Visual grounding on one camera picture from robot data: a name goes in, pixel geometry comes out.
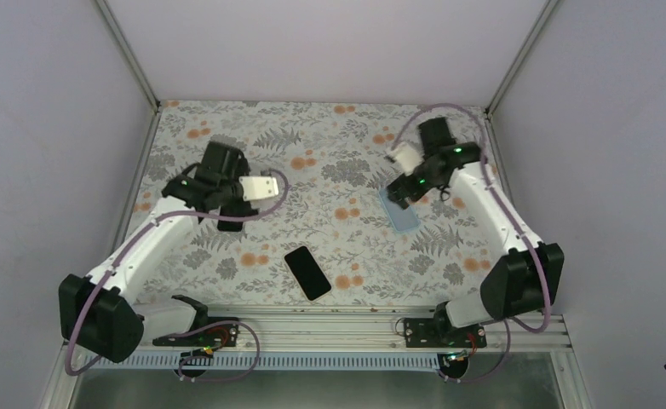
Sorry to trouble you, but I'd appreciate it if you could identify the black phone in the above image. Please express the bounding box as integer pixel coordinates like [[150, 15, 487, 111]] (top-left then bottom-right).
[[216, 211, 244, 233]]

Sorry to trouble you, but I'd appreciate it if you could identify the light blue phone case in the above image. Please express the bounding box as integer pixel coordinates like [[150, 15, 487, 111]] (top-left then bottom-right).
[[379, 187, 421, 233]]

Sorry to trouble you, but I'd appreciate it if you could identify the black smartphone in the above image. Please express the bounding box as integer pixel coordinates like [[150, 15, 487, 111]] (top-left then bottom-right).
[[284, 246, 332, 302]]

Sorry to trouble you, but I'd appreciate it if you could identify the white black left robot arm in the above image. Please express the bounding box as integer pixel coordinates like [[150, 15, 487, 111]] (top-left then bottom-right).
[[58, 142, 279, 363]]

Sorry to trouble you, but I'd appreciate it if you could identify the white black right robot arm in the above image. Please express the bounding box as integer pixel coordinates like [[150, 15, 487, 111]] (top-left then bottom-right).
[[386, 118, 564, 347]]

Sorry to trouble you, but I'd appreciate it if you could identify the floral patterned table mat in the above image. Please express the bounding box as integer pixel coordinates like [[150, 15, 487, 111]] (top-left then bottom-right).
[[129, 101, 494, 308]]

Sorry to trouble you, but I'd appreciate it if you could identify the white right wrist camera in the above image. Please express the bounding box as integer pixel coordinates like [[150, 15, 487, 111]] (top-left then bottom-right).
[[387, 142, 423, 176]]

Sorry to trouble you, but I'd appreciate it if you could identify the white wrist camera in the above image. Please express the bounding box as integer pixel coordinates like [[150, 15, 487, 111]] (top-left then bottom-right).
[[387, 142, 423, 176], [238, 176, 279, 202]]

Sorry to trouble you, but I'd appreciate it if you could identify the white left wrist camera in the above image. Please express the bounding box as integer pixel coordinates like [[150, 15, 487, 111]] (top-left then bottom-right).
[[238, 176, 279, 202]]

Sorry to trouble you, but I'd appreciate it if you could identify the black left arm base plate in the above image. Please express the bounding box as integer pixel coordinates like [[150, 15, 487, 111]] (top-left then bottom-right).
[[152, 317, 239, 349]]

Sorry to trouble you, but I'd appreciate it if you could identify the aluminium frame post right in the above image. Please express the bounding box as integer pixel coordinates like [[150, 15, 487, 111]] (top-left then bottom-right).
[[486, 0, 560, 118]]

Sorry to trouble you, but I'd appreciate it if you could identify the aluminium frame post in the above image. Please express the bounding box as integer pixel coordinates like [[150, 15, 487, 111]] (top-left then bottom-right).
[[486, 0, 560, 118], [94, 0, 160, 111]]

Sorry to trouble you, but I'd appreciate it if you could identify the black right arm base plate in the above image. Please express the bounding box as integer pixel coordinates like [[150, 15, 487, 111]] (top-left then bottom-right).
[[402, 318, 487, 349]]

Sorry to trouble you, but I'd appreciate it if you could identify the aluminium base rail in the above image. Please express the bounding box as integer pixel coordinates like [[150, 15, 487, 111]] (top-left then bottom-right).
[[65, 304, 571, 354]]

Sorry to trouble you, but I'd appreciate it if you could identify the white slotted cable duct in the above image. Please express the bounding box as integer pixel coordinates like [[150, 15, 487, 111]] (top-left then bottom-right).
[[94, 351, 439, 372]]

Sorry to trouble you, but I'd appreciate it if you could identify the aluminium frame post left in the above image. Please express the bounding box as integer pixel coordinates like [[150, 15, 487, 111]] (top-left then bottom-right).
[[94, 0, 160, 111]]

